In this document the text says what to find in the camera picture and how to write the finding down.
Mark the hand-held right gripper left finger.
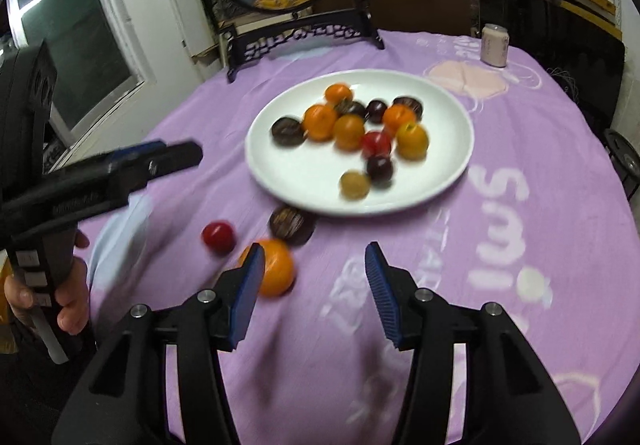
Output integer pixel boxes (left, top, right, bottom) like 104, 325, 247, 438
50, 242, 266, 445

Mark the person's left hand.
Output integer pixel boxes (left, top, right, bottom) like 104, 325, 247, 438
0, 230, 92, 333

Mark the black round metal stand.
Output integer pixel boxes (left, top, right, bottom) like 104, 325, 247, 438
602, 128, 640, 201

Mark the patterned framed panel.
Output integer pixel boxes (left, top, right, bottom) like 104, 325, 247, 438
180, 0, 226, 71

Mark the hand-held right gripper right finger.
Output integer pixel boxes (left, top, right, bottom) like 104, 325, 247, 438
364, 241, 583, 445

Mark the yellowish green orange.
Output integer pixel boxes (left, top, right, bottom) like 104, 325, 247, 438
396, 122, 430, 161

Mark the white plate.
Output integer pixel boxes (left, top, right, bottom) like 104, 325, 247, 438
244, 69, 475, 217

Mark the red cherry tomato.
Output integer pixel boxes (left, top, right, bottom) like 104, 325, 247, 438
361, 131, 392, 158
201, 221, 236, 254

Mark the dark brown water chestnut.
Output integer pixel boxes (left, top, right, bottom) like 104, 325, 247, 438
269, 206, 316, 245
271, 116, 307, 147
334, 99, 367, 118
392, 96, 425, 121

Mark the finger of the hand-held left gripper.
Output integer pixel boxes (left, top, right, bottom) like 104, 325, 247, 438
127, 141, 203, 188
102, 140, 168, 163

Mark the dark red cherry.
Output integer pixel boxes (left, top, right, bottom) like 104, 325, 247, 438
366, 156, 394, 184
365, 98, 388, 124

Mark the small yellow longan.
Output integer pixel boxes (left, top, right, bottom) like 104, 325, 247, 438
340, 170, 372, 200

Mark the window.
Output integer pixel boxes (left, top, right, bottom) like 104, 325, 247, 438
7, 0, 146, 146

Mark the brown board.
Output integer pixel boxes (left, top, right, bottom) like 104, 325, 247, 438
315, 0, 481, 36

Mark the small beige jar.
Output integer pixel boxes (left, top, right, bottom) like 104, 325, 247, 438
480, 24, 510, 69

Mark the purple printed tablecloth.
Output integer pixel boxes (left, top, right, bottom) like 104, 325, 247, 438
75, 28, 640, 445

